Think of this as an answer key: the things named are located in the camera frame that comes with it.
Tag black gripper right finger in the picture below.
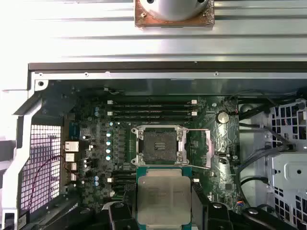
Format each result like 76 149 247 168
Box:
191 182 298 230

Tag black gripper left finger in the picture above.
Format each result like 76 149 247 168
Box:
35 184 138 230

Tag silver topped CPU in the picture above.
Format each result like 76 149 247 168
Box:
136 166 193 228

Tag thin metal locking lever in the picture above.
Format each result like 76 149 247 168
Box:
174 163 210 170

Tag metal socket cover frame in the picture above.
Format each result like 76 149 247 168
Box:
186 128 213 170

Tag RAM slot with white clips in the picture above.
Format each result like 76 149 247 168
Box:
107 100 198 106
107 111 198 117
106 176 200 183

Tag CPU socket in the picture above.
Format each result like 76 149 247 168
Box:
131 124 189 166

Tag green motherboard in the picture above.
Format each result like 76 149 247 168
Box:
64 94 240 216

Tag silver metal drive cage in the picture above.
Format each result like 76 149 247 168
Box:
263 97 307 230

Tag blue port connector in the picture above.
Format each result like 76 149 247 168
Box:
69 121 81 142

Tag silver coin battery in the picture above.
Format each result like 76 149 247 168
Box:
216 111 230 124

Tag black PC case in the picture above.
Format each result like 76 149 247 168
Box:
0 61 307 230

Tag thin red wire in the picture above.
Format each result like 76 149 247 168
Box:
26 154 77 213

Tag grey flat cable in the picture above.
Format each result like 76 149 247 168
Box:
239 123 292 168

